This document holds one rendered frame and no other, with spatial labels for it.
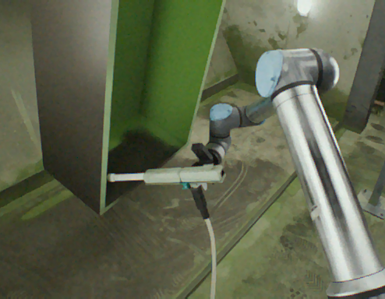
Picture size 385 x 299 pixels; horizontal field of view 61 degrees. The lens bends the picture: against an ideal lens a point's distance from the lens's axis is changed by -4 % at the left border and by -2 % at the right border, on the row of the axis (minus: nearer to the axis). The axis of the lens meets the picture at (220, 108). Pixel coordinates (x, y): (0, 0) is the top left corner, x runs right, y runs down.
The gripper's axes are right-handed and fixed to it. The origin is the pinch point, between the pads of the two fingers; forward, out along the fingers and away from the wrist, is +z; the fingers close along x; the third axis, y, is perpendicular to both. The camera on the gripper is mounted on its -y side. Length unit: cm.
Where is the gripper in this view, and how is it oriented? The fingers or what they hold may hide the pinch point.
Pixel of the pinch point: (191, 183)
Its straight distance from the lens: 121.1
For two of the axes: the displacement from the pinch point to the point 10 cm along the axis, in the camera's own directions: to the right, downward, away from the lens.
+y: 2.5, 9.1, 3.4
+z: -2.9, 4.0, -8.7
